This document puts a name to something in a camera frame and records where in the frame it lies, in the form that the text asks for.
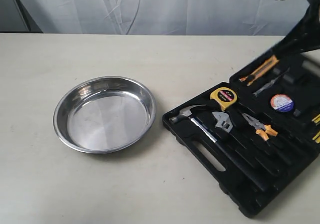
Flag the adjustable wrench black handle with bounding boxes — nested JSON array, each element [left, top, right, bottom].
[[212, 111, 281, 177]]

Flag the black plastic tool case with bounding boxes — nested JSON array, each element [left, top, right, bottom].
[[162, 0, 320, 218]]

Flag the round stainless steel tray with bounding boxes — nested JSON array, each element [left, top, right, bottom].
[[52, 76, 157, 155]]

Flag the yellow tape measure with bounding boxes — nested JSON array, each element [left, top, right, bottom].
[[209, 87, 238, 111]]

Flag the white backdrop curtain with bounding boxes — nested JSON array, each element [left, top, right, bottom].
[[20, 0, 308, 35]]

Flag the clear test pen screwdriver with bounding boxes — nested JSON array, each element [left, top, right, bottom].
[[253, 69, 290, 97]]

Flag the yellow utility knife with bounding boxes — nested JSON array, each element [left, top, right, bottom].
[[239, 55, 279, 86]]

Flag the electrical tape roll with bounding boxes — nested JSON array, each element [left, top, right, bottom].
[[270, 94, 294, 113]]

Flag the claw hammer black handle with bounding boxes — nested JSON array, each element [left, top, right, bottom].
[[169, 104, 270, 192]]

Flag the yellow handled pliers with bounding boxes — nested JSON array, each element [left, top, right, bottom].
[[241, 112, 298, 165]]

